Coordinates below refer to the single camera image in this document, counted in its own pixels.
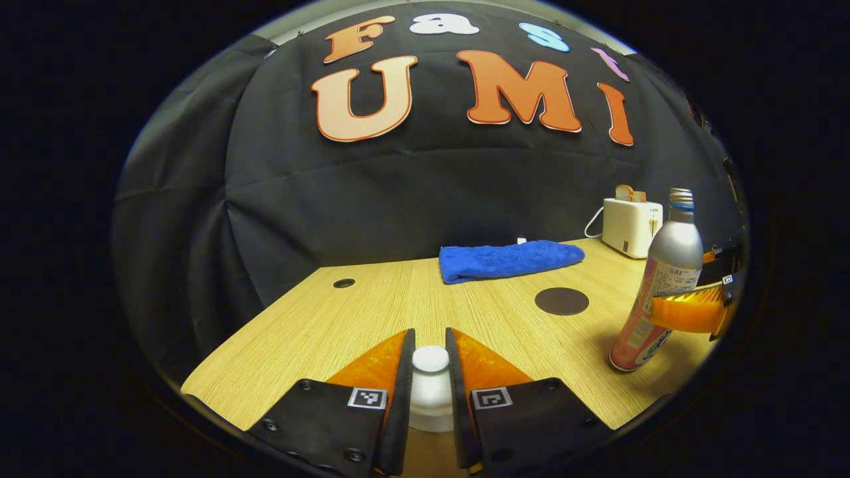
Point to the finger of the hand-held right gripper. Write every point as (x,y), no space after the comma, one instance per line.
(724,262)
(690,311)

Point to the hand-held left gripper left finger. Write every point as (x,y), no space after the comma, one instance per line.
(398,398)

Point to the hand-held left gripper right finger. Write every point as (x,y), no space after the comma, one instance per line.
(458,398)

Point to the silver water bottle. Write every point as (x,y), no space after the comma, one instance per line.
(671,259)

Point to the dark brown round coaster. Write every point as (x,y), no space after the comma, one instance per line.
(562,301)

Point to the white toaster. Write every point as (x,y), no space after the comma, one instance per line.
(631,229)

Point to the blue towel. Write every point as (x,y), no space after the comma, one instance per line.
(508,261)

